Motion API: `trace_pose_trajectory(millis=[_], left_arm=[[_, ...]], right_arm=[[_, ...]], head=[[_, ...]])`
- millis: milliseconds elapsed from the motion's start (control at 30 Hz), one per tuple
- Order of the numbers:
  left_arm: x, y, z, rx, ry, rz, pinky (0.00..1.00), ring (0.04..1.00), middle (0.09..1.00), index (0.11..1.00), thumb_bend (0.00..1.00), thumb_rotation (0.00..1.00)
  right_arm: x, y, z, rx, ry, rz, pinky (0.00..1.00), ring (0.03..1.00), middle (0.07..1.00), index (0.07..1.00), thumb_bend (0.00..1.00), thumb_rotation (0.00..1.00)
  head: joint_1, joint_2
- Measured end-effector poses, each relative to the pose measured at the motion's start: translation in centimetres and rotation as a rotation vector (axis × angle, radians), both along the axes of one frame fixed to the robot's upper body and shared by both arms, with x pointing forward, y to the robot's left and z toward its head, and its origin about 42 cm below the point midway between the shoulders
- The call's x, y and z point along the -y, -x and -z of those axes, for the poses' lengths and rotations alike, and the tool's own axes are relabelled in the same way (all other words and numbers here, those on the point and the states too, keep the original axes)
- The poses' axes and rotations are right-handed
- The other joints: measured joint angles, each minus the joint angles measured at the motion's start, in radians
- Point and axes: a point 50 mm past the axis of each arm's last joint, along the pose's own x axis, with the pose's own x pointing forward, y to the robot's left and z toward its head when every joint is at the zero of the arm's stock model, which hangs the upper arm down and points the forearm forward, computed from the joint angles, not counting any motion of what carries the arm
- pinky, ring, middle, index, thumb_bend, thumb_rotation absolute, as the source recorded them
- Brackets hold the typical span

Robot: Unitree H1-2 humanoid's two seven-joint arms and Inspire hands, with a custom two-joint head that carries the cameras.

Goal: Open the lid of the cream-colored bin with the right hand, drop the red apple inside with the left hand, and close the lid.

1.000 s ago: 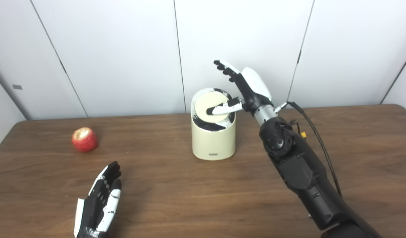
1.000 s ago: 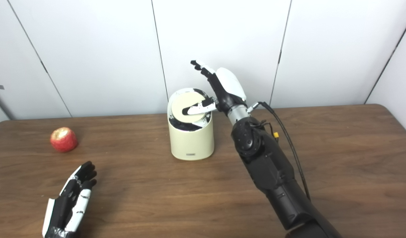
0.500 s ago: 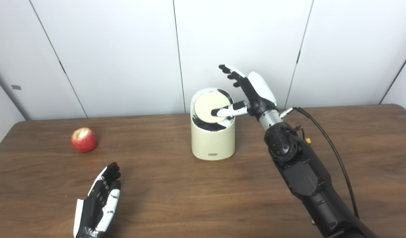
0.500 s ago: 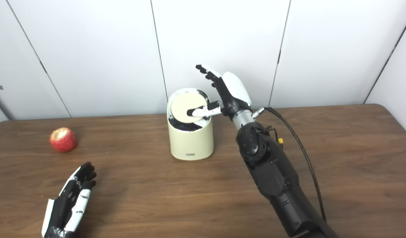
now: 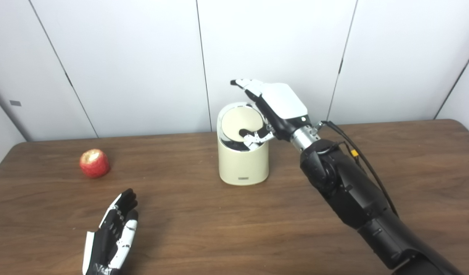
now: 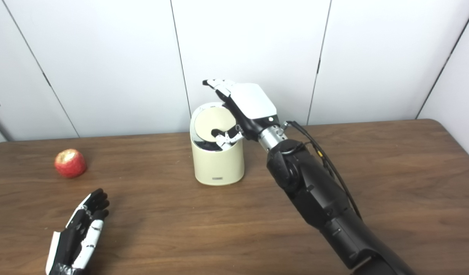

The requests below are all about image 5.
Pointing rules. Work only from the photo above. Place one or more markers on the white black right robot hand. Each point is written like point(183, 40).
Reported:
point(282, 103)

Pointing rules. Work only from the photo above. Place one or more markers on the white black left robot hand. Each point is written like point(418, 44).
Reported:
point(104, 244)

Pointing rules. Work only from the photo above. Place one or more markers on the cream round bin lid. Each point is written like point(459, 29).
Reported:
point(236, 122)

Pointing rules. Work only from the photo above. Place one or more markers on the cream-colored round bin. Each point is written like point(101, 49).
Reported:
point(244, 166)

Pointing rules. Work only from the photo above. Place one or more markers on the red apple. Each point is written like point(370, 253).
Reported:
point(94, 163)

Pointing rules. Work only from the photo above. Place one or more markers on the black bin liner bag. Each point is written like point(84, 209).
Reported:
point(232, 145)

